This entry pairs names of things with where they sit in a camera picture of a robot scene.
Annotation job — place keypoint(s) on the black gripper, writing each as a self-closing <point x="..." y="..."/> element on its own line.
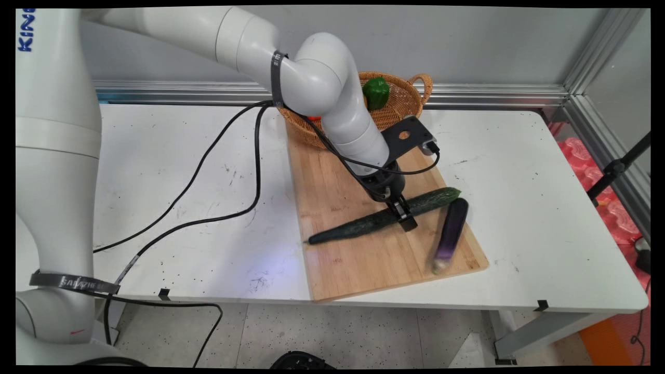
<point x="383" y="184"/>

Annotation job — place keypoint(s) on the long dark green cucumber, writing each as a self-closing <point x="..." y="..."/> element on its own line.
<point x="358" y="226"/>

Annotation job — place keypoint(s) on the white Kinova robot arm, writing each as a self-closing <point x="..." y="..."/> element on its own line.
<point x="52" y="182"/>

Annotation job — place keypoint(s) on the purple eggplant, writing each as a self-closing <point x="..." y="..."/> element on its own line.
<point x="451" y="234"/>

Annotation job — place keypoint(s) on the bamboo cutting board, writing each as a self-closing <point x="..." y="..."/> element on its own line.
<point x="363" y="270"/>

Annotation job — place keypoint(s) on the woven wicker basket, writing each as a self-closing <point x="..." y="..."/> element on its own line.
<point x="402" y="101"/>

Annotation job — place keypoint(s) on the green bell pepper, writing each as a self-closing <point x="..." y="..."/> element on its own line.
<point x="376" y="93"/>

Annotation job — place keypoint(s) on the black tape piece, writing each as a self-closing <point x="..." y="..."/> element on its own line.
<point x="163" y="293"/>
<point x="542" y="305"/>

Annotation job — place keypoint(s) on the black round device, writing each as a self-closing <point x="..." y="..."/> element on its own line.
<point x="301" y="361"/>

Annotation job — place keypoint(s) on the red foam packing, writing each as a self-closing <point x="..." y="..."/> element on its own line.
<point x="576" y="156"/>

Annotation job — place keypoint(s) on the large white table leg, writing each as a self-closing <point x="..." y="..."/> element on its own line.
<point x="545" y="330"/>

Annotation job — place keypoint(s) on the black tripod leg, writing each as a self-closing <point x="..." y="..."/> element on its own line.
<point x="615" y="167"/>

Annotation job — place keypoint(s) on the black tripod foot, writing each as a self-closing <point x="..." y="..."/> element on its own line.
<point x="644" y="257"/>

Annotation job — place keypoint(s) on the small white table leg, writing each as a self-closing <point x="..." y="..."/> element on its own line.
<point x="115" y="322"/>

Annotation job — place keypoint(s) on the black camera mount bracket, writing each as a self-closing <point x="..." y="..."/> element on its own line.
<point x="402" y="135"/>

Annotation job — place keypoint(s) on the long aluminium frame rail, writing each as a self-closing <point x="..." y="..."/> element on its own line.
<point x="493" y="94"/>

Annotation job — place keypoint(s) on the short aluminium frame rail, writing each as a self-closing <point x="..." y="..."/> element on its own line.
<point x="608" y="150"/>

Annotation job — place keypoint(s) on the aluminium frame upright post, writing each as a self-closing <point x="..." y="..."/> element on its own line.
<point x="605" y="47"/>

